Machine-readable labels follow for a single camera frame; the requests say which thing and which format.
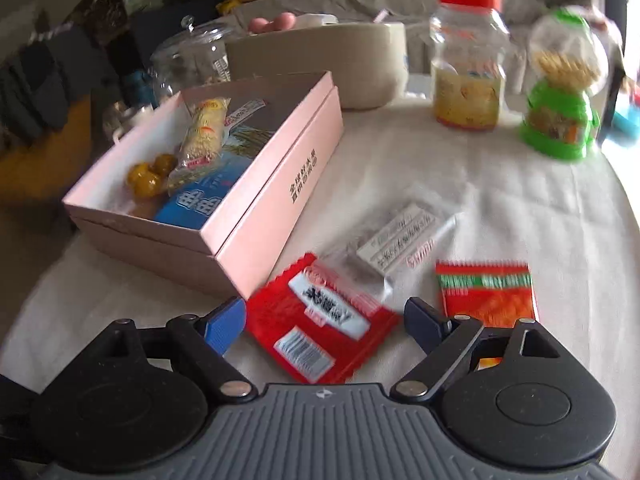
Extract blue snack packet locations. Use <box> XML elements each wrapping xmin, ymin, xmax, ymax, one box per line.
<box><xmin>154</xmin><ymin>130</ymin><xmax>273</xmax><ymax>231</ymax></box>

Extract glass jar with lid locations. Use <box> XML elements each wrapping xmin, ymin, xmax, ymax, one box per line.
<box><xmin>150</xmin><ymin>16</ymin><xmax>236</xmax><ymax>108</ymax></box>

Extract red snack packet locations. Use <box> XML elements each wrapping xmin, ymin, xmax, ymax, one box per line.
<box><xmin>245</xmin><ymin>253</ymin><xmax>401</xmax><ymax>385</ymax></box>

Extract pink cardboard box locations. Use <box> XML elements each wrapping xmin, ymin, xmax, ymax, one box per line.
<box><xmin>62</xmin><ymin>71</ymin><xmax>345</xmax><ymax>301</ymax></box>

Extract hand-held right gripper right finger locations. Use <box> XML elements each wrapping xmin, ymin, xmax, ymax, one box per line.
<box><xmin>389</xmin><ymin>297</ymin><xmax>563</xmax><ymax>403</ymax></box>

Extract beige storage basket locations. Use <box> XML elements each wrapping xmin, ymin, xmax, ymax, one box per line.
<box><xmin>225</xmin><ymin>22</ymin><xmax>410</xmax><ymax>111</ymax></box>

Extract pink soft toy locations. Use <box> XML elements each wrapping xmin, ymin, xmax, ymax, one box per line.
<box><xmin>248</xmin><ymin>12</ymin><xmax>298</xmax><ymax>36</ymax></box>

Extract orange packet with green stripe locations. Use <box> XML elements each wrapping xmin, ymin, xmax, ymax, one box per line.
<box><xmin>435</xmin><ymin>260</ymin><xmax>541</xmax><ymax>371</ymax></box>

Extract teal cup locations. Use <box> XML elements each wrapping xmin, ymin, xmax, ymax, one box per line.
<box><xmin>122</xmin><ymin>71</ymin><xmax>151</xmax><ymax>106</ymax></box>

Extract green candy dispenser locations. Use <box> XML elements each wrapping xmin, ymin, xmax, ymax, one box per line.
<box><xmin>519</xmin><ymin>6</ymin><xmax>611</xmax><ymax>162</ymax></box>

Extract clear packet with white label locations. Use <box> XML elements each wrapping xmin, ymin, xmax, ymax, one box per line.
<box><xmin>320</xmin><ymin>192</ymin><xmax>458</xmax><ymax>306</ymax></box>

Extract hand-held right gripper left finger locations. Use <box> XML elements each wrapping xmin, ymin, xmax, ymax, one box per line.
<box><xmin>97</xmin><ymin>296</ymin><xmax>258</xmax><ymax>403</ymax></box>

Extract yellow round pastries packet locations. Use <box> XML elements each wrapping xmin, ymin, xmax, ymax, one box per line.
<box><xmin>126</xmin><ymin>154</ymin><xmax>178</xmax><ymax>201</ymax></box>

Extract plastic jar with red lid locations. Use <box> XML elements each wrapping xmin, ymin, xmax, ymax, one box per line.
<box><xmin>429</xmin><ymin>0</ymin><xmax>511</xmax><ymax>132</ymax></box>

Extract grey sofa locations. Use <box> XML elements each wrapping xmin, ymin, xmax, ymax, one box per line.
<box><xmin>215</xmin><ymin>0</ymin><xmax>606</xmax><ymax>91</ymax></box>

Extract yellow puffed stick packet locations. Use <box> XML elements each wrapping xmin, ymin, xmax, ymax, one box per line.
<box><xmin>167</xmin><ymin>97</ymin><xmax>266</xmax><ymax>196</ymax></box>

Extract white mug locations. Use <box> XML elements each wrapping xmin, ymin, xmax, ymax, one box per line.
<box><xmin>102</xmin><ymin>102</ymin><xmax>151</xmax><ymax>142</ymax></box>

